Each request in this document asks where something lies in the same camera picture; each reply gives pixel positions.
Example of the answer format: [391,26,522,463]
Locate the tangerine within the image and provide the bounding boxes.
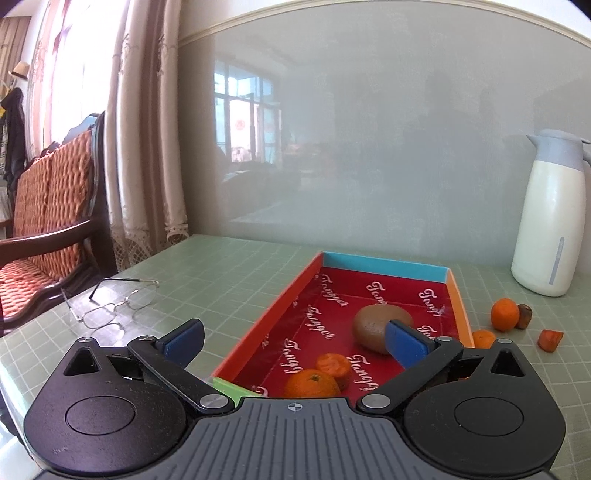
[283,369,341,399]
[473,329,497,349]
[490,298,520,332]

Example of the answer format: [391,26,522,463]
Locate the small orange carrot piece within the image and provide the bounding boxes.
[537,329,564,353]

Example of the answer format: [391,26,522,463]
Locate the brown kiwi fruit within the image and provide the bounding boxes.
[352,304,414,355]

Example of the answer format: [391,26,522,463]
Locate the small brown chestnut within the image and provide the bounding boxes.
[516,303,533,330]

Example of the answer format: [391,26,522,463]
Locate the white thermos jug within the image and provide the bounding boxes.
[511,129,590,297]

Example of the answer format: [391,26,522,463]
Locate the wooden bench orange cushion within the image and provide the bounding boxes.
[1,115,116,334]

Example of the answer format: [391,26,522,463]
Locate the colourful cardboard box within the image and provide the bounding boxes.
[212,251,474,402]

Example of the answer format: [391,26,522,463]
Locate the beige lace curtain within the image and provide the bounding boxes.
[104,0,188,270]

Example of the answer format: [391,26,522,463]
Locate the dark hanging jacket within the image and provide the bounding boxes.
[1,87,27,195]

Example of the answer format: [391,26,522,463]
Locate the straw hat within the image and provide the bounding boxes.
[9,61,30,81]

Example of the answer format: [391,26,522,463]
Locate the wire-rimmed eyeglasses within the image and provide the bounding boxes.
[60,278,160,330]

